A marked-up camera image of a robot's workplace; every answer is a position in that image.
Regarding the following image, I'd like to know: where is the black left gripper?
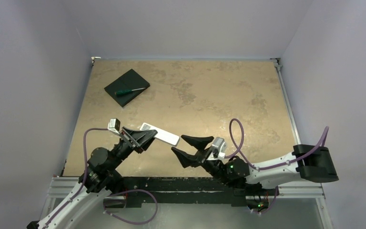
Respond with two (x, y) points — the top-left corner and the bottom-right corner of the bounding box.
(107, 126), (158, 171)

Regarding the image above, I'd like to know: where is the white remote control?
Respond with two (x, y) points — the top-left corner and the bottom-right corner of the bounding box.
(139, 123), (180, 146)

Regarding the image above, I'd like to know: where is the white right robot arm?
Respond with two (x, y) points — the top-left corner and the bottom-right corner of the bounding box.
(171, 135), (339, 194)

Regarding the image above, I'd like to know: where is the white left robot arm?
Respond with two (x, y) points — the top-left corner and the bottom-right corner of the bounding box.
(27, 127), (157, 229)

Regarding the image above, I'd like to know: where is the black foam block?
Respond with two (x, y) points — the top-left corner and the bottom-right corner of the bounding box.
(104, 69), (150, 107)

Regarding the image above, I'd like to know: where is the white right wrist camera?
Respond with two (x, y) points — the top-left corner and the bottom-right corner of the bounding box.
(208, 137), (227, 160)

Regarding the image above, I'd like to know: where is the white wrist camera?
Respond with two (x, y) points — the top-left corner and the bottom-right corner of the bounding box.
(107, 118), (121, 133)
(208, 137), (227, 160)

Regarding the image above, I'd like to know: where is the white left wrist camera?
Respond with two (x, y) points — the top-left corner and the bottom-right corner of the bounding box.
(107, 118), (121, 133)

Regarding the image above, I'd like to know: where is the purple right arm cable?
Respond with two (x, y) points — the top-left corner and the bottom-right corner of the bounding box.
(224, 118), (329, 171)

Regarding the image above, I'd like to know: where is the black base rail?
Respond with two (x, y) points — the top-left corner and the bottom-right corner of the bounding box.
(108, 177), (279, 208)

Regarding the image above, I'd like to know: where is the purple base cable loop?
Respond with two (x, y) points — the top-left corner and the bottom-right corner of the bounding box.
(102, 189), (158, 225)

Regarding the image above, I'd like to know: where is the green handled screwdriver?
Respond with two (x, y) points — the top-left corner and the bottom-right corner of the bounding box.
(115, 87), (146, 96)

